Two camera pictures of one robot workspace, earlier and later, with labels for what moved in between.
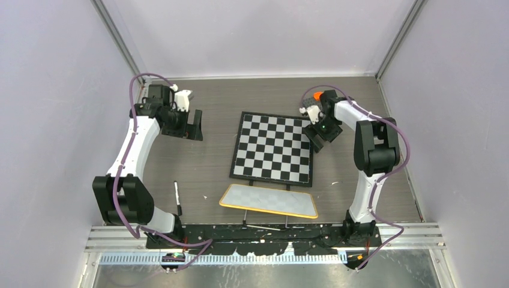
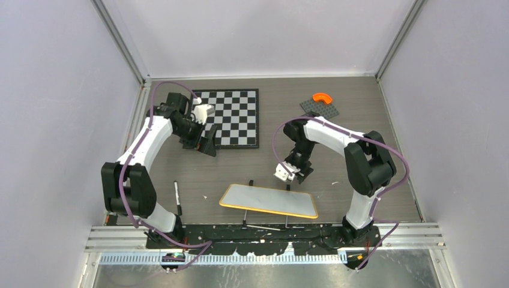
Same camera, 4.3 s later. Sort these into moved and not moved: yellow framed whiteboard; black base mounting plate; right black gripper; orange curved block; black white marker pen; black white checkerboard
Moved: right black gripper; black white checkerboard
Not moved: orange curved block; black base mounting plate; black white marker pen; yellow framed whiteboard
